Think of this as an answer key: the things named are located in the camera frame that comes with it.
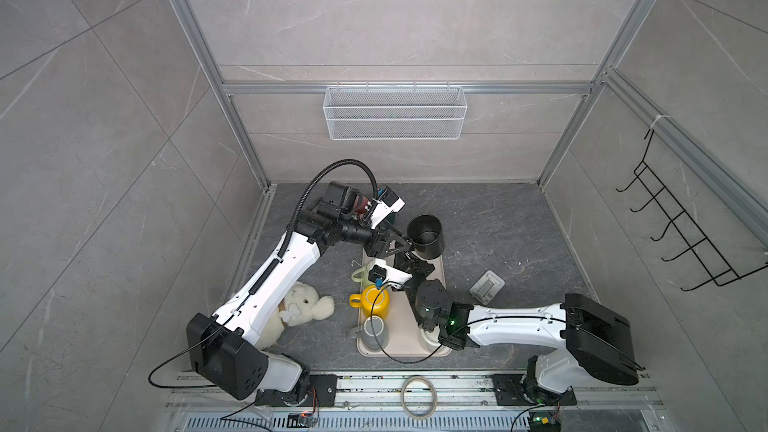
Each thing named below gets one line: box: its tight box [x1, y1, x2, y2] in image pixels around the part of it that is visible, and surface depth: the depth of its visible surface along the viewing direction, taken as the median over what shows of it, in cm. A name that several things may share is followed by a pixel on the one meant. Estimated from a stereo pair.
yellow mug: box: [349, 285, 389, 320], surface depth 81 cm
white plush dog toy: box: [255, 282, 335, 350], surface depth 81 cm
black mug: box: [407, 214, 445, 260], surface depth 71 cm
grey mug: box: [351, 315, 389, 350], surface depth 76 cm
